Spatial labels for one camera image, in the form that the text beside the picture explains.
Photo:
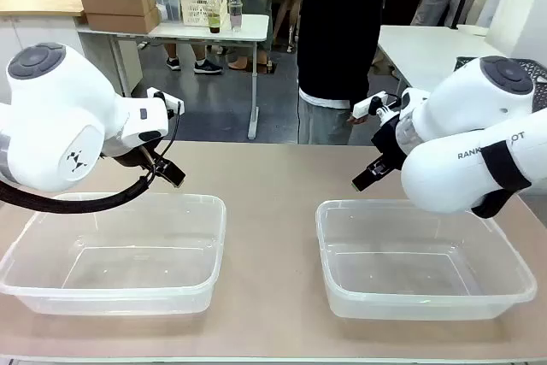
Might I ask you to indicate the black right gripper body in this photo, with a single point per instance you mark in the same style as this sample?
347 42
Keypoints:
389 147

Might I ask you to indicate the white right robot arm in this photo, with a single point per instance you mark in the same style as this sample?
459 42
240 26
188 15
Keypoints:
461 100

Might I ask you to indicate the bottle with dark liquid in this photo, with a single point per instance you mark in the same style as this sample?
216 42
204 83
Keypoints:
214 19

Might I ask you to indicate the plain white table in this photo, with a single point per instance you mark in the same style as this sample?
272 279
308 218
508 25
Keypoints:
423 53

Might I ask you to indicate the person's left hand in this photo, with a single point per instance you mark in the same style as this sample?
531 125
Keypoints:
358 119

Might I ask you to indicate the white perforated basket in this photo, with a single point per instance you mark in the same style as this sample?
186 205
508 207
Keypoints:
197 8

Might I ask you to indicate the clear storage box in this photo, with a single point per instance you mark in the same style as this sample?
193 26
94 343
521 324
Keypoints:
167 1

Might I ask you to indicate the person in black sweater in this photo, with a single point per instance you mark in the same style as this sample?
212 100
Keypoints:
337 19

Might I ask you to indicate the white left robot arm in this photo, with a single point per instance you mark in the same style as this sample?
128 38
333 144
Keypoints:
55 117

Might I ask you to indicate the clear plastic bottle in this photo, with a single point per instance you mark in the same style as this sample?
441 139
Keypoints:
235 12

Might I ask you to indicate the brown cardboard box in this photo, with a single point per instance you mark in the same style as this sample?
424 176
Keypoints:
117 2
121 22

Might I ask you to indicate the black sneaker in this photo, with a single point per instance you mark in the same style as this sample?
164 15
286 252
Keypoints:
208 68
173 64

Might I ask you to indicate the clear plastic bin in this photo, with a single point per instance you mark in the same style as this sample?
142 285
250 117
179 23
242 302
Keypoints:
427 262
128 254

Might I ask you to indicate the white table with grey legs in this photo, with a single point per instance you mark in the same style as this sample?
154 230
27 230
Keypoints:
252 27

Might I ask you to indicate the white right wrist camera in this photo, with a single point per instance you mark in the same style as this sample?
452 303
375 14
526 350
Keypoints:
367 106

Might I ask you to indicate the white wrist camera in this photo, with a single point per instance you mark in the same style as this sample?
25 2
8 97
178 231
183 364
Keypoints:
171 104
367 106

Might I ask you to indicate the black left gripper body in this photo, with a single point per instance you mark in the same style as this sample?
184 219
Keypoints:
139 156

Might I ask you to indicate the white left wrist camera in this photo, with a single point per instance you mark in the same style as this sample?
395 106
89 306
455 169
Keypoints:
171 104

